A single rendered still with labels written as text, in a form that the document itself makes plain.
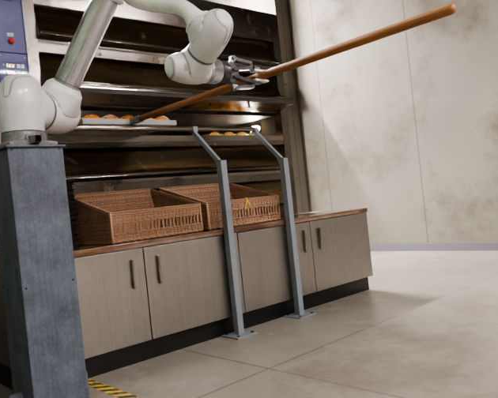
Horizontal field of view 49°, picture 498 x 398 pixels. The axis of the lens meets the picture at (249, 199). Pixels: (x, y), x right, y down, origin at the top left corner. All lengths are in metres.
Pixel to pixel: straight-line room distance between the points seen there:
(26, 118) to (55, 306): 0.68
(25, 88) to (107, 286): 0.97
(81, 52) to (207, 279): 1.32
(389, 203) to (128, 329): 4.02
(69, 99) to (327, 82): 4.68
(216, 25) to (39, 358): 1.28
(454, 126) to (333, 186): 1.63
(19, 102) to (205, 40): 0.73
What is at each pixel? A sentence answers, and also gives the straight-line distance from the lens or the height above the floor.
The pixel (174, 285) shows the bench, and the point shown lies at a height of 0.33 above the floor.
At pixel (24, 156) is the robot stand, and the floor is 0.96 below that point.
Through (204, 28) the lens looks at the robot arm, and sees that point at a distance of 1.82.
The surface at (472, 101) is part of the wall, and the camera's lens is 5.69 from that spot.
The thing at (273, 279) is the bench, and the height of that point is 0.25.
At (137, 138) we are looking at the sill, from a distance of 3.37.
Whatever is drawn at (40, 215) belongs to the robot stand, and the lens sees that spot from 2.08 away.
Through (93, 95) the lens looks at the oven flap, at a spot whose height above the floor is 1.38.
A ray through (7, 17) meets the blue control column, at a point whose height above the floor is 1.78.
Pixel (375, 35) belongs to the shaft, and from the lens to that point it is 1.79.
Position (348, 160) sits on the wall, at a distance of 6.41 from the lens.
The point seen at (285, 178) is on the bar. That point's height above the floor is 0.83.
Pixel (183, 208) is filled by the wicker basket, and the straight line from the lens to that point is 2.90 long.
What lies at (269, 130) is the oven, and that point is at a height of 1.24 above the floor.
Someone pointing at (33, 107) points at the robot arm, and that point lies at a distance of 2.15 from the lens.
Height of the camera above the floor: 0.73
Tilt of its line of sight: level
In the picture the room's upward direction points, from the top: 6 degrees counter-clockwise
